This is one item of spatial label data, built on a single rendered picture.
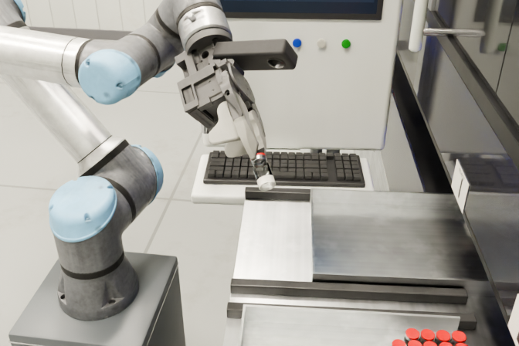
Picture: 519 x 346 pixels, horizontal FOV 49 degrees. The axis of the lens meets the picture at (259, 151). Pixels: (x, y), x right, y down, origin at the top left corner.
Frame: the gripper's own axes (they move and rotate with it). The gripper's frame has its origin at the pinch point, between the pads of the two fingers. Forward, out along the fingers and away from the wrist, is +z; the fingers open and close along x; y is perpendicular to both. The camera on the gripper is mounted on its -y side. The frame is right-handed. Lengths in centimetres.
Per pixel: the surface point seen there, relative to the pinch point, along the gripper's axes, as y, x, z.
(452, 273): -13.9, -45.7, 14.1
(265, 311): 14.4, -24.2, 13.0
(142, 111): 119, -199, -179
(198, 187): 32, -53, -29
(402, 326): -3.8, -33.3, 21.2
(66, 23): 187, -231, -327
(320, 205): 4.5, -48.4, -9.6
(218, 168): 27, -55, -33
